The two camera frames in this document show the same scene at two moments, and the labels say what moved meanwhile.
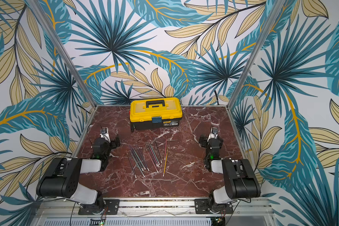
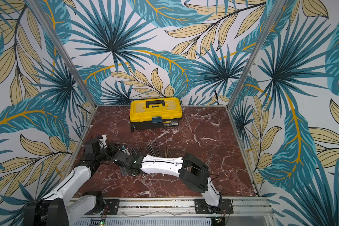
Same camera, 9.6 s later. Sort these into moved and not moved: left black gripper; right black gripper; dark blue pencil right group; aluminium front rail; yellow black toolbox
Moved: right black gripper; left black gripper
Not moved: yellow black toolbox; aluminium front rail; dark blue pencil right group
